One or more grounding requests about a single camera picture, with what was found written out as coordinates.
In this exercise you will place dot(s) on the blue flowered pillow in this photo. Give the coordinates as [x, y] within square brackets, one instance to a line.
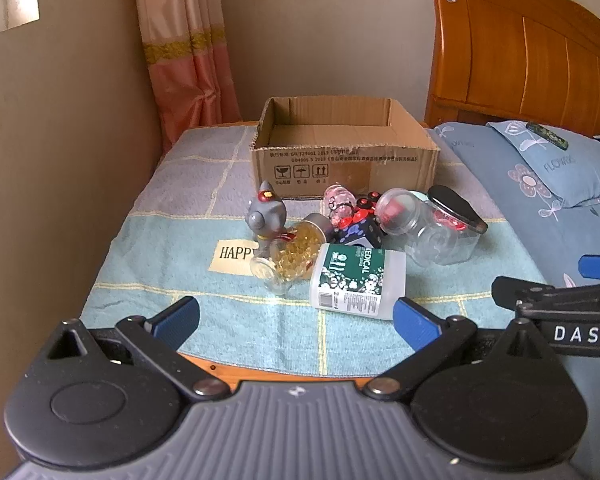
[555, 170]

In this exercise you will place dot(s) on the checkered blue grey towel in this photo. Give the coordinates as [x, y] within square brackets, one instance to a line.
[180, 240]

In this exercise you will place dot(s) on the mint green round case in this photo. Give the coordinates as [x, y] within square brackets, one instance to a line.
[421, 195]

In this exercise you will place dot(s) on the brown cardboard box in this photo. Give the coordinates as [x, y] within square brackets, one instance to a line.
[330, 170]

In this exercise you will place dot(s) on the clear round plastic jar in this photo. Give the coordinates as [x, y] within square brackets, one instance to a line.
[400, 210]

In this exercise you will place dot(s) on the grey monster figurine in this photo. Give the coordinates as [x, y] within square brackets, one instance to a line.
[265, 215]

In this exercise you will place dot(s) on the blue flowered bed sheet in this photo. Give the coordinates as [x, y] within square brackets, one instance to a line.
[570, 240]

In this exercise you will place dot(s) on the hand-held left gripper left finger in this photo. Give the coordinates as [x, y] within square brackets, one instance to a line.
[177, 317]

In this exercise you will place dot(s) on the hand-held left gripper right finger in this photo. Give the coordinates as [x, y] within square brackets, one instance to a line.
[415, 322]

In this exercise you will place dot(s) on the clear bottle of yellow capsules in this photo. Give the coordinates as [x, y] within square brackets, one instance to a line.
[290, 255]

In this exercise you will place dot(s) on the clear jar with red contents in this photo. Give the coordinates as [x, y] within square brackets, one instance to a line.
[440, 245]

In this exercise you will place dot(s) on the black cube toy red buttons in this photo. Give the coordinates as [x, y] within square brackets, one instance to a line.
[360, 232]

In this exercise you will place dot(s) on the white bottle with green label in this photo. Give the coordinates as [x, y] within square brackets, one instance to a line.
[387, 280]

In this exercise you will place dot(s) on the pink and cream curtain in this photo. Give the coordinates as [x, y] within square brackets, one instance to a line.
[190, 60]

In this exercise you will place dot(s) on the wooden bed headboard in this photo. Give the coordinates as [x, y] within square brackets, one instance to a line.
[520, 50]

